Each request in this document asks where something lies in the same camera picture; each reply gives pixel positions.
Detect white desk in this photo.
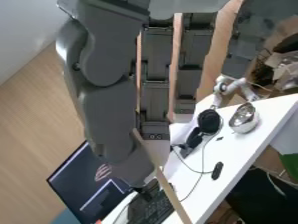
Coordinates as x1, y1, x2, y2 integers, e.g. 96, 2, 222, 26
100, 93, 298, 224

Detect black headphones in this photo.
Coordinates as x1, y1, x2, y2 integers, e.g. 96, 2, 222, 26
178, 107, 223, 158

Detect small black dongle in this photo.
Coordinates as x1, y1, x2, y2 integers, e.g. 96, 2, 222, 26
210, 161, 226, 181

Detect black keyboard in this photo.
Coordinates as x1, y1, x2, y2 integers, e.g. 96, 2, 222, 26
126, 189, 177, 224

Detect wooden chopstick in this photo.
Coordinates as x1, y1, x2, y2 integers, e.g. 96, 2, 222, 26
130, 129, 195, 224

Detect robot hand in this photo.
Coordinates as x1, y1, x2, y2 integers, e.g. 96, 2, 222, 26
54, 0, 286, 190

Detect cardboard box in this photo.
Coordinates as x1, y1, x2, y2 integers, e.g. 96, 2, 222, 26
259, 18, 298, 92

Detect black monitor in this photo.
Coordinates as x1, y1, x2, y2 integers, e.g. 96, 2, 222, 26
45, 139, 135, 224

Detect small white jointed device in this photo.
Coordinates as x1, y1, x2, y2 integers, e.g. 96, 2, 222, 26
210, 74, 262, 108

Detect thin black headphone cable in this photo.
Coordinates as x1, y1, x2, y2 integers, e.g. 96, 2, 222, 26
169, 131, 215, 203

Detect metal bowl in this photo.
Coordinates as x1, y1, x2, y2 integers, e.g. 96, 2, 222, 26
227, 101, 261, 135

